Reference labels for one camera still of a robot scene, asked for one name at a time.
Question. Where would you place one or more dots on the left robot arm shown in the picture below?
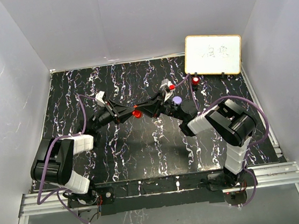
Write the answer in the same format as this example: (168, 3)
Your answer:
(54, 159)

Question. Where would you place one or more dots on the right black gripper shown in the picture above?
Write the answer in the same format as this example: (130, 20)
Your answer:
(151, 109)

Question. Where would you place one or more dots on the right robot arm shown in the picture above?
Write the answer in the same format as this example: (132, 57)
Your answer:
(234, 124)

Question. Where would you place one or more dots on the purple earbud charging case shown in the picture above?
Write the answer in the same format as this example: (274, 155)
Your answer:
(177, 100)

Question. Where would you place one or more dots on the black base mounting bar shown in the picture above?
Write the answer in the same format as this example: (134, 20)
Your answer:
(156, 192)

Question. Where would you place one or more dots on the white board with frame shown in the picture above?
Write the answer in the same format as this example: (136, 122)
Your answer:
(213, 54)

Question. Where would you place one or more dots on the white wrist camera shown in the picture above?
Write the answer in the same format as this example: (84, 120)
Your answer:
(167, 88)
(100, 98)

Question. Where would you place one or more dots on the red emergency stop button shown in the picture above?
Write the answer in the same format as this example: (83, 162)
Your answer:
(195, 83)

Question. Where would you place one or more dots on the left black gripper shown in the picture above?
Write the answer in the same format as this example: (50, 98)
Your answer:
(120, 110)

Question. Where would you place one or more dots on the red round disc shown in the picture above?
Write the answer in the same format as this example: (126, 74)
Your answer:
(137, 114)

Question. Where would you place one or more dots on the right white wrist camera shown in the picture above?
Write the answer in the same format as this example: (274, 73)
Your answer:
(167, 88)

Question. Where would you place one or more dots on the aluminium frame rail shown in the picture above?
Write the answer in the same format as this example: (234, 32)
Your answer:
(267, 176)

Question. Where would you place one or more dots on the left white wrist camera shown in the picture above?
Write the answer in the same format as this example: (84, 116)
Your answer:
(100, 98)

